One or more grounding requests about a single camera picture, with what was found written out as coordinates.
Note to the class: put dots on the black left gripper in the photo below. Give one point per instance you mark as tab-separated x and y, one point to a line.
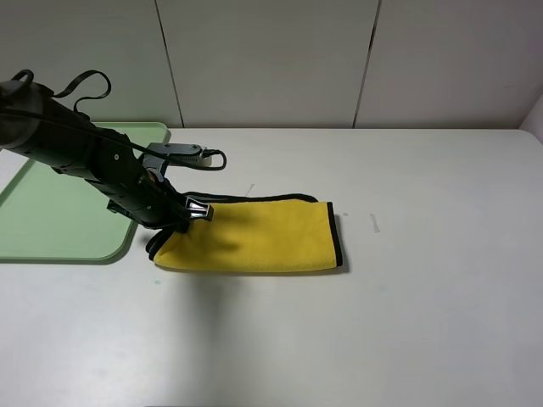
139	196

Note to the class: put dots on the yellow towel with black trim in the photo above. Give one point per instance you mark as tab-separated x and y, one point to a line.
283	234

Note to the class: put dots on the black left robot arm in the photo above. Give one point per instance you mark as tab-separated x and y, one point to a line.
37	127

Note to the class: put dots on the light green plastic tray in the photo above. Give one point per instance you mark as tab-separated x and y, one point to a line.
50	218

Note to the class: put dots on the long clear tape strip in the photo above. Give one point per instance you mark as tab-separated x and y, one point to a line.
249	190

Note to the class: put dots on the clear tape strip on table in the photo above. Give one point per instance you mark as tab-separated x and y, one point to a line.
375	225

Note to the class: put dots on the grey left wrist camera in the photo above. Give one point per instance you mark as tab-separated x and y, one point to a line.
187	153

